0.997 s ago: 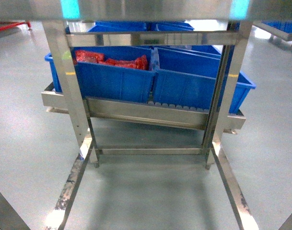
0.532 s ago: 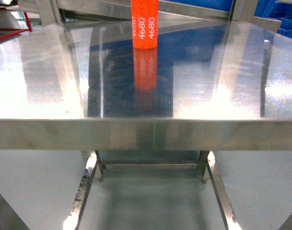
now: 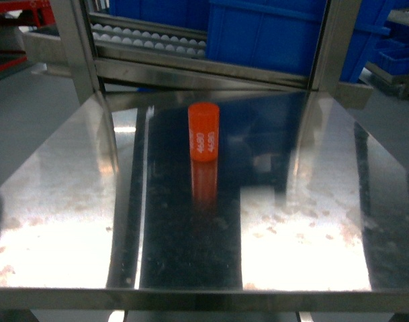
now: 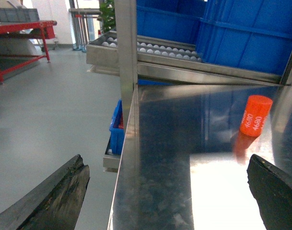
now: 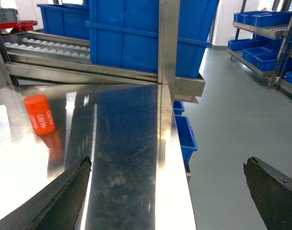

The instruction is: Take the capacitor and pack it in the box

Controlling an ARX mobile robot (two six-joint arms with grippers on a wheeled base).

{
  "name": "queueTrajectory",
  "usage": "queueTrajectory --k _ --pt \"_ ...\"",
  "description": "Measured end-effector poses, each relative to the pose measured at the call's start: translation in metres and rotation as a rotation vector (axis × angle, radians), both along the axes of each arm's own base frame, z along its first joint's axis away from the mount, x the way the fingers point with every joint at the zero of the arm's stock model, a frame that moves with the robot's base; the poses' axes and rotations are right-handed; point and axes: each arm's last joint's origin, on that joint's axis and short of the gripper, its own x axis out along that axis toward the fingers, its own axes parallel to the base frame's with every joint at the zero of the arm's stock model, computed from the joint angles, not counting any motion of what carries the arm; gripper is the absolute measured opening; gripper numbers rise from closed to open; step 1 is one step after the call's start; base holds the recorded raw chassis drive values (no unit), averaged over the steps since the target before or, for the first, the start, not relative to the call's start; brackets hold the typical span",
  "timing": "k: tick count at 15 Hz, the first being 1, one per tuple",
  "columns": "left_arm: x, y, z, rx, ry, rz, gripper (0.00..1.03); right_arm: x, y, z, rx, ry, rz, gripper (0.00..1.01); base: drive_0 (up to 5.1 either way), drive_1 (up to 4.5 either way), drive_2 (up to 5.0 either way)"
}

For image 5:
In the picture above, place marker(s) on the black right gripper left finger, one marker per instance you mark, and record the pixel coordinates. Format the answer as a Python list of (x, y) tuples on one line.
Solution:
[(56, 206)]

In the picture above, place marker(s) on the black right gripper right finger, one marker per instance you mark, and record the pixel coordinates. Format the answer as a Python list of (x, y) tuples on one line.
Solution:
[(271, 192)]

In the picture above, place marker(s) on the blue bin under table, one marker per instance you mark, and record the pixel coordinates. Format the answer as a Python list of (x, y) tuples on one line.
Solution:
[(186, 137)]

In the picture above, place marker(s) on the steel shelf with blue bins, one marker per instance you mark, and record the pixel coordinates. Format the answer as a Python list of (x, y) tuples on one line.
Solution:
[(269, 52)]

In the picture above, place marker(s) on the steel roller rack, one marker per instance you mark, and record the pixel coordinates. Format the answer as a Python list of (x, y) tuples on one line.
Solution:
[(55, 58)]

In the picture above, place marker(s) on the large blue plastic bin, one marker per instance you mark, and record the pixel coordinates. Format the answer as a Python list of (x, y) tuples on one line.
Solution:
[(124, 34)]

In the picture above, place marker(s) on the blue plastic bin behind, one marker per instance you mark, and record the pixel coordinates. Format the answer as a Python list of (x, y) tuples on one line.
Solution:
[(65, 20)]

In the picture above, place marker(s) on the red metal frame table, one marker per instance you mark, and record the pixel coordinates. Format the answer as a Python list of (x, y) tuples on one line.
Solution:
[(21, 26)]

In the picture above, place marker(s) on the steel upright post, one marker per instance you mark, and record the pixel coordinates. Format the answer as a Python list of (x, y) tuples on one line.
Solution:
[(167, 43)]

